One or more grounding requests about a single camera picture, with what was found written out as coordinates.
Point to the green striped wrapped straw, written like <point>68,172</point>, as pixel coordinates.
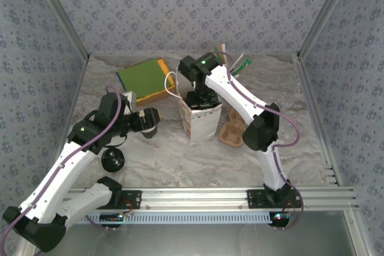
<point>217,50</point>

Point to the aluminium left corner post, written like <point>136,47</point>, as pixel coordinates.
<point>62,13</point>

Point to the black plastic cup lid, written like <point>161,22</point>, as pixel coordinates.
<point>112,161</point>

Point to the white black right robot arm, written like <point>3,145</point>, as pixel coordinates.
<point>237,94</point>

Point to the aluminium back rail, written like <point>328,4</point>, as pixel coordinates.
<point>120,54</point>

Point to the aluminium right corner post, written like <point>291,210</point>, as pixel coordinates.
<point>324,13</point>

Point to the blue paper napkin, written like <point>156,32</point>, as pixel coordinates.
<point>120,79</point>

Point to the brown pulp cup carrier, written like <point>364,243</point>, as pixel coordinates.
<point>231,136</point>

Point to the white cartoon print paper bag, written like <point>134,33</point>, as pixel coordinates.
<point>202,127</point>

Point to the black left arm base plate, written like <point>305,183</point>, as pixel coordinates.
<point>135,200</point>

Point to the tan wrapped stirrer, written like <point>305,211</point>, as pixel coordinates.
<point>223,47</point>

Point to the white wrapped paper straw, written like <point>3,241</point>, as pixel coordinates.
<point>240,58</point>

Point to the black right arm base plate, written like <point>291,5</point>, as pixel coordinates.
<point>255,199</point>

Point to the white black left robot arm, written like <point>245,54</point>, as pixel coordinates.
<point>57,175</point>

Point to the black white paper cup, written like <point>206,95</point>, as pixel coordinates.
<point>150,133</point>

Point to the aluminium corner post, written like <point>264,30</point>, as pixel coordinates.
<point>62,13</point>
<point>324,13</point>

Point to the grey metal sheet panel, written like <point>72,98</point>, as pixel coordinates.
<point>195,241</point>

